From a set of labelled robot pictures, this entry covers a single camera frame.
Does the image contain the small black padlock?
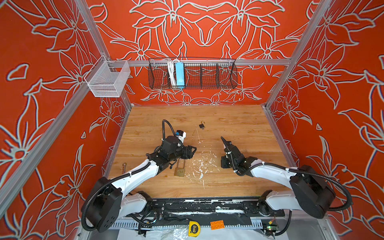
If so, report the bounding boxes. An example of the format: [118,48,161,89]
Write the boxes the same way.
[199,121,205,130]

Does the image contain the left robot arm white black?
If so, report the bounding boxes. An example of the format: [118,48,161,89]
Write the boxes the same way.
[81,130,197,233]

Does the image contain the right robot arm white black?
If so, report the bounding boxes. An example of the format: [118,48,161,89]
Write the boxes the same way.
[221,138,353,219]

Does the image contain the brass padlock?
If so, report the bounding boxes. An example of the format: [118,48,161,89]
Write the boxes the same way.
[174,159,186,177]

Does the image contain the orange lego brick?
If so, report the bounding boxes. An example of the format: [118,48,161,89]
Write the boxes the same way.
[210,220,225,230]

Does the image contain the blue white box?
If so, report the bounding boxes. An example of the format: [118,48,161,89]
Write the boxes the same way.
[175,62,185,89]

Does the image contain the yellow tape measure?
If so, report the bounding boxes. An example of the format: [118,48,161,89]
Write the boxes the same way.
[188,221,201,238]

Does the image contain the clear plastic bin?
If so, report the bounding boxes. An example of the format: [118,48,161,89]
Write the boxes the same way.
[85,56,131,98]

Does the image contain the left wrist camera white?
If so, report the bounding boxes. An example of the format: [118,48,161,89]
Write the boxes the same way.
[175,130,187,143]

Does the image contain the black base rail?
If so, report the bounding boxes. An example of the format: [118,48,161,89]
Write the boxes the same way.
[134,197,288,229]

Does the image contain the black wire basket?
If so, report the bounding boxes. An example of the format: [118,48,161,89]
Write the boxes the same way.
[148,57,238,90]

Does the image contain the white cable bundle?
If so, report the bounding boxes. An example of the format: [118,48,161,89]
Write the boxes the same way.
[166,59,177,87]

